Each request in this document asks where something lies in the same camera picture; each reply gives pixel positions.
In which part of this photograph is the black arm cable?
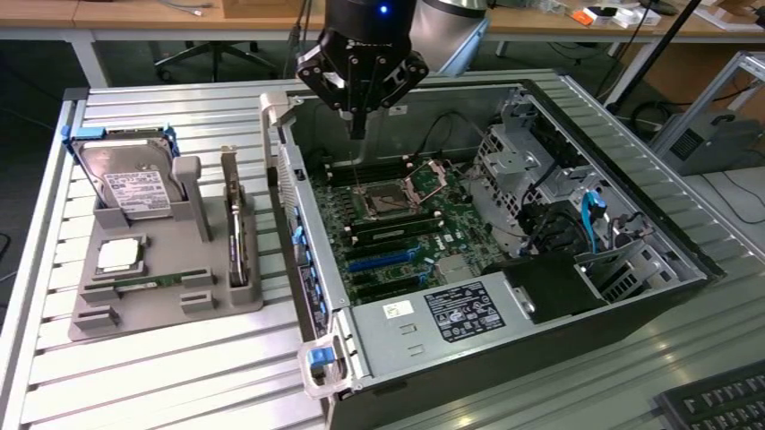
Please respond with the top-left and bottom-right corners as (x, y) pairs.
(289, 0), (313, 68)

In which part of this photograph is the blue disk wire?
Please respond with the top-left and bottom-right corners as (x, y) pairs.
(577, 190), (610, 257)

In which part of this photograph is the empty black RAM slot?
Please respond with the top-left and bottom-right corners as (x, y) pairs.
(328, 171), (415, 188)
(325, 159), (411, 178)

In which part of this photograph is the black office chair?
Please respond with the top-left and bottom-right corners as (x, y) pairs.
(153, 39), (280, 84)

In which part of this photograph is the gray cable with plug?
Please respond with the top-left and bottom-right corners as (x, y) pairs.
(158, 0), (214, 18)

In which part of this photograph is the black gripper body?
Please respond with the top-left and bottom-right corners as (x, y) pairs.
(318, 0), (416, 59)

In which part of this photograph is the gray box with black handle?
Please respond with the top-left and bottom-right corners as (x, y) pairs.
(650, 111), (765, 176)

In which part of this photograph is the silver disk bay cage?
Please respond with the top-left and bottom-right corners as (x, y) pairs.
(473, 123), (599, 237)

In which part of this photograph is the silver perforated disk bay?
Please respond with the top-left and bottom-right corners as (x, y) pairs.
(571, 239), (686, 305)

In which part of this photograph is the black plastic shroud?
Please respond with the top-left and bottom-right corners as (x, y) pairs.
(480, 253), (608, 326)

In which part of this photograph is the black open PC case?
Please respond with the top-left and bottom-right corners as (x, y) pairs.
(257, 79), (727, 430)

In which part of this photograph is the CPU socket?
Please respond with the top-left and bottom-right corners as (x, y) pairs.
(355, 181), (419, 221)

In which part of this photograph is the brown cardboard box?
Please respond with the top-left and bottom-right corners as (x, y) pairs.
(710, 0), (765, 22)

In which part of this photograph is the silver chipset heat sink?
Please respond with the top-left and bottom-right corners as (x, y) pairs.
(433, 257), (477, 286)

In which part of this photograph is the black expansion slot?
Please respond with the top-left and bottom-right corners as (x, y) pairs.
(356, 275), (423, 302)
(341, 237), (413, 262)

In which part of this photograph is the gray power supply unit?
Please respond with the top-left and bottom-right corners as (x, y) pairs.
(348, 271), (532, 380)

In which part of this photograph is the black RAM stick with label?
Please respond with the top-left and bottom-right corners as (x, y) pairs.
(348, 213), (444, 246)

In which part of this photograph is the black wire loop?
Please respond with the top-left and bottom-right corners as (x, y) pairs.
(416, 111), (483, 158)

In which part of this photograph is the aluminium profile frame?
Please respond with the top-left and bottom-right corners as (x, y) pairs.
(647, 49), (765, 153)

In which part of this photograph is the metal socket cover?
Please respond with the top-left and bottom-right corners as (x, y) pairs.
(403, 159), (459, 205)

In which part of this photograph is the blue expansion slot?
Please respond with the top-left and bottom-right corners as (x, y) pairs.
(345, 250), (417, 273)

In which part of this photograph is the black stand pole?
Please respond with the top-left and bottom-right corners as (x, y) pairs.
(602, 0), (703, 116)

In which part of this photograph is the silver CPU chip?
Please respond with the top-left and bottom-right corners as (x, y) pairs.
(94, 239), (144, 273)

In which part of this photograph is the blue case latch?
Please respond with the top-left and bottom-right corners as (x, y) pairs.
(304, 347), (333, 371)

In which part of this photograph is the green RAM stick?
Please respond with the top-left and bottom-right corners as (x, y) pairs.
(109, 273), (185, 290)

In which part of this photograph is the orange and white box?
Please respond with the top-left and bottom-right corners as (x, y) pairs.
(569, 6), (618, 27)

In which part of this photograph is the gray parts rack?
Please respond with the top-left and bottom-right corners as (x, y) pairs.
(66, 154), (264, 344)

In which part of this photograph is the hard disk in blue carrier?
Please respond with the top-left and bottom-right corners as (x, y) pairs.
(62, 126), (188, 221)

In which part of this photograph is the black keyboard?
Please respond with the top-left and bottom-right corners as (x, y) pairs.
(651, 360), (765, 430)

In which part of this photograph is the green motherboard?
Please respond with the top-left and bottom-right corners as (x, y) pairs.
(309, 156), (515, 305)

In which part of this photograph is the black graphics card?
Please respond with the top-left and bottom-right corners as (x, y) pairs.
(218, 143), (250, 288)

